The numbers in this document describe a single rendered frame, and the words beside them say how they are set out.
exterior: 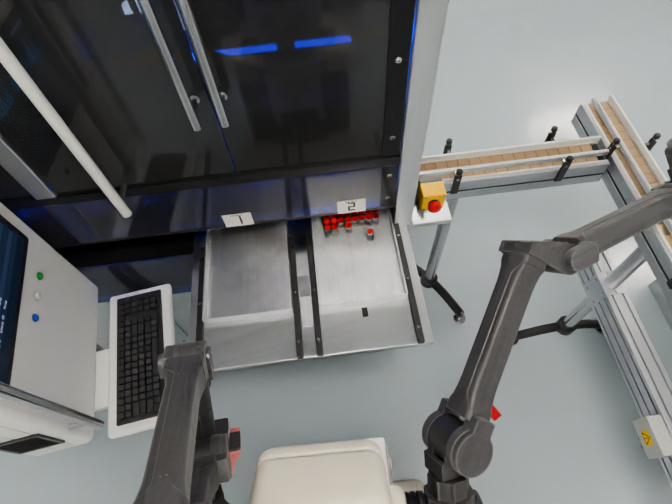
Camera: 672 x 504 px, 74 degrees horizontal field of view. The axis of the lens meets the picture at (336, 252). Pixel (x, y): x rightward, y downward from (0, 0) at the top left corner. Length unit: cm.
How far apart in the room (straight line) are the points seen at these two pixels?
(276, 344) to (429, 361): 107
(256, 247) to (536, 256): 90
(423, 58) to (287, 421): 164
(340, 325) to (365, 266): 21
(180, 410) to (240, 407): 154
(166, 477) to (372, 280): 93
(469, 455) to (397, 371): 138
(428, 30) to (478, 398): 70
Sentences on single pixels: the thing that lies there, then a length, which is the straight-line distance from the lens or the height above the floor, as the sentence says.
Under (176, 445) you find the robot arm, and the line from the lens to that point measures 63.
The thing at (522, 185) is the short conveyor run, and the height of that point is 87.
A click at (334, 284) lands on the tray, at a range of 137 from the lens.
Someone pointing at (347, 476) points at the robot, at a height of 136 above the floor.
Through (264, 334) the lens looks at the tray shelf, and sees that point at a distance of 133.
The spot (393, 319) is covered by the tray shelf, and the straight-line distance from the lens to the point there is 132.
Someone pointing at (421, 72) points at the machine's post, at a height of 147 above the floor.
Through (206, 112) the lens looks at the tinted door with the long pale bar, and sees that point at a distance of 108.
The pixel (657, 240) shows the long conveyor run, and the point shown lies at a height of 92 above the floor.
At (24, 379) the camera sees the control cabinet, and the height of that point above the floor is 112.
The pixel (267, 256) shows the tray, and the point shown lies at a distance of 144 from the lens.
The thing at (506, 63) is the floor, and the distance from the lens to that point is 365.
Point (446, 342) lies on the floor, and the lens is 227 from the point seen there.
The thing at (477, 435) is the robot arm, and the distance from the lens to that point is 83.
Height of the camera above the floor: 210
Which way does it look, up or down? 59 degrees down
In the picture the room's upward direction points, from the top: 5 degrees counter-clockwise
